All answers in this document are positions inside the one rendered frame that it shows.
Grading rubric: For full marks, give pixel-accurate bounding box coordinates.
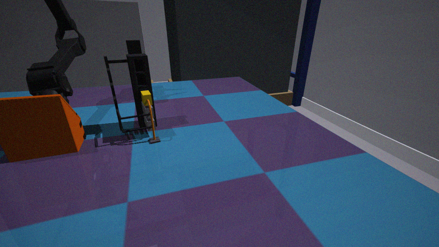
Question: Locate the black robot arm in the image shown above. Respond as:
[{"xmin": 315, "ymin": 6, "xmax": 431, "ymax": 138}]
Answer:
[{"xmin": 26, "ymin": 0, "xmax": 86, "ymax": 104}]

